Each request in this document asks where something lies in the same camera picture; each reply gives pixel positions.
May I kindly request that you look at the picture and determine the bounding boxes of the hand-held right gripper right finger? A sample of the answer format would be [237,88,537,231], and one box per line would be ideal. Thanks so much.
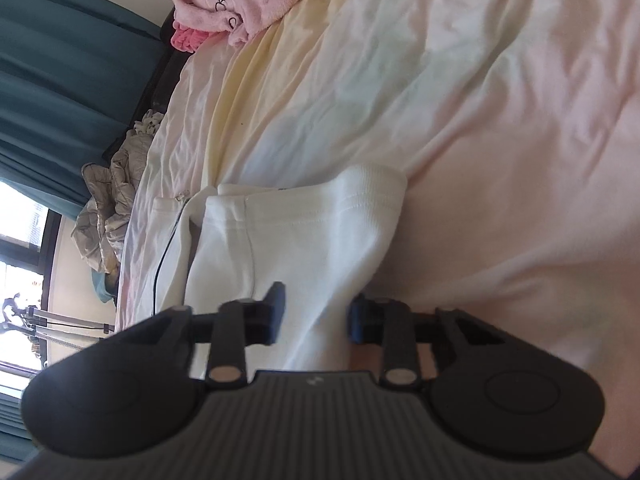
[348,295,506,387]

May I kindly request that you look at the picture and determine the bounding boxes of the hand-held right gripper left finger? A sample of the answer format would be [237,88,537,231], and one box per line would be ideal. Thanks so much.
[112,282,287,387]

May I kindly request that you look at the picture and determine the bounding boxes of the cream sweat pants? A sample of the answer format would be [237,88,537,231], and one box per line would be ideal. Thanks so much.
[152,164,407,372]

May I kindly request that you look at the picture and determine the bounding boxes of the blue cloth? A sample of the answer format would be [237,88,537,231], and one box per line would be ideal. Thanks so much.
[90,266,122,304]

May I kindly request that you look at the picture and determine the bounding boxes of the garment steamer stand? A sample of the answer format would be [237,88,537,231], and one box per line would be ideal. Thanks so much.
[0,292,118,347]

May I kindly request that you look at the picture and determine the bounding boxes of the patterned white cloth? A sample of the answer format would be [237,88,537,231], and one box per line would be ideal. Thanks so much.
[132,109,167,137]

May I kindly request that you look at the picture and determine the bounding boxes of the pastel bed blanket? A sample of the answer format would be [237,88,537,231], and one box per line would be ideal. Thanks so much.
[114,0,640,480]

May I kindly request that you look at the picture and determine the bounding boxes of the black framed window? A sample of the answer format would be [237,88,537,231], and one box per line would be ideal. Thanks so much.
[0,180,64,463]

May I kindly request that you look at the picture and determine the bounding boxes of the hot pink knit cloth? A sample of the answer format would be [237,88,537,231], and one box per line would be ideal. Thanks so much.
[170,25,211,54]

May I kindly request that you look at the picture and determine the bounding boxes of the blue curtain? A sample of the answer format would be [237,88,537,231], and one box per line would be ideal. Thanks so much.
[0,0,169,211]

